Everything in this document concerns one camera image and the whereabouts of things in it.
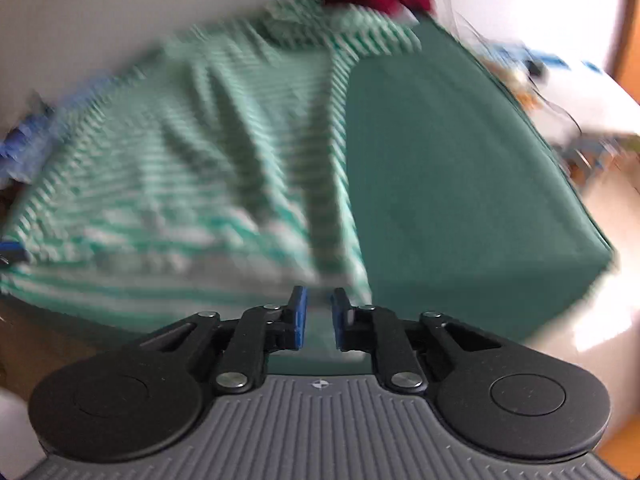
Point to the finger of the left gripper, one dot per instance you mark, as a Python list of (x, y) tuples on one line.
[(12, 252)]

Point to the green white striped garment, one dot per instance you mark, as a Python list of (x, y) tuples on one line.
[(209, 175)]

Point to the blue white patterned cloth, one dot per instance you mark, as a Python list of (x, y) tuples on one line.
[(28, 146)]

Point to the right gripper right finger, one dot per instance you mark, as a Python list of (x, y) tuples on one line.
[(406, 356)]

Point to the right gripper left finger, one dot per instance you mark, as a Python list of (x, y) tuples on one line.
[(232, 355)]

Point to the green bed sheet mattress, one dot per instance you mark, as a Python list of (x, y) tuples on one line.
[(418, 182)]

